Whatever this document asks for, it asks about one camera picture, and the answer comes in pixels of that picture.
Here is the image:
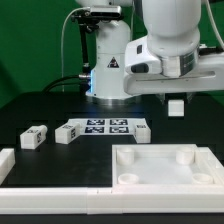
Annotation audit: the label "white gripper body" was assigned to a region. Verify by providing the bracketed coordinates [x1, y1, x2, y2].
[124, 54, 224, 95]

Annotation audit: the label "white square tabletop part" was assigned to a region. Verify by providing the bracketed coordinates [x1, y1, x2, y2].
[112, 144, 224, 192]

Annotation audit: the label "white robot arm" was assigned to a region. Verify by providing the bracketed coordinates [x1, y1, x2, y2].
[76, 0, 224, 100]

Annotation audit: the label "AprilTag marker sheet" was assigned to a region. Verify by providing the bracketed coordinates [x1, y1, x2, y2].
[68, 118, 148, 135]

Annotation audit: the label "white U-shaped fence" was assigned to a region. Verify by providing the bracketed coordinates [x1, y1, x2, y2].
[0, 148, 224, 214]

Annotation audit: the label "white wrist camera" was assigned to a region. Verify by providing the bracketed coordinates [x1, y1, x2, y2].
[125, 36, 162, 75]

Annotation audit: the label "black base cables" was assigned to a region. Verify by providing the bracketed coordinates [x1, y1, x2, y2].
[41, 75, 92, 93]

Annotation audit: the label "black camera on stand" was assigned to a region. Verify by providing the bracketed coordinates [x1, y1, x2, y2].
[71, 5, 123, 79]

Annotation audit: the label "white camera cable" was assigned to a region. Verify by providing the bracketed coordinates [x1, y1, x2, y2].
[60, 7, 90, 93]

